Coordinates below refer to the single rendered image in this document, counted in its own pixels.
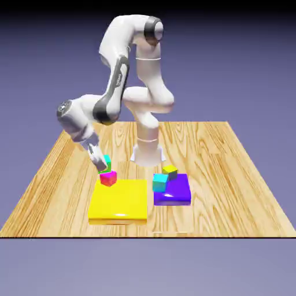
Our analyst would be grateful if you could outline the small cyan cube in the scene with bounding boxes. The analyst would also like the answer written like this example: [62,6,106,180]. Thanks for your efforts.
[152,173,169,193]

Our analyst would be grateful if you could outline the large purple box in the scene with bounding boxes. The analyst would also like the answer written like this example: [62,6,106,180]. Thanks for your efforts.
[153,173,192,206]

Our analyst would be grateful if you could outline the small red cube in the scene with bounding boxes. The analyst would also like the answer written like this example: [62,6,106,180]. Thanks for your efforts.
[99,171,117,187]

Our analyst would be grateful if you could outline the large yellow box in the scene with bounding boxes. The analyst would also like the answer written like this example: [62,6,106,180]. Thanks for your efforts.
[87,178,148,225]

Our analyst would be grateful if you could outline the small green cube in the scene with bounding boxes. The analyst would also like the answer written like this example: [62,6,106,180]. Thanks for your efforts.
[97,154,112,175]

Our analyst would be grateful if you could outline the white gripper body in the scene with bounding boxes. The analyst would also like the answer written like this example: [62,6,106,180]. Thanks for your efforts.
[86,142,108,172]

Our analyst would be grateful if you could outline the small yellow cube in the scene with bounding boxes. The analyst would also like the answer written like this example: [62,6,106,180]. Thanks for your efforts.
[162,164,179,182]

